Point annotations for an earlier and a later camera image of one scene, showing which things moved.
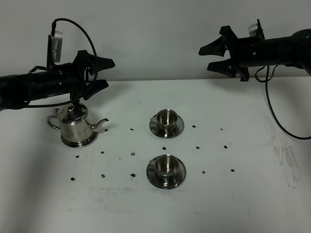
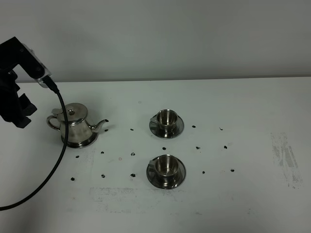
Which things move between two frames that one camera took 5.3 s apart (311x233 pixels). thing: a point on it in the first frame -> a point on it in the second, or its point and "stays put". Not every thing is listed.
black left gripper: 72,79 -> 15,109
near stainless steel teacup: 166,166 stays put
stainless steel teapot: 76,131 stays put
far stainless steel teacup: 166,120 stays put
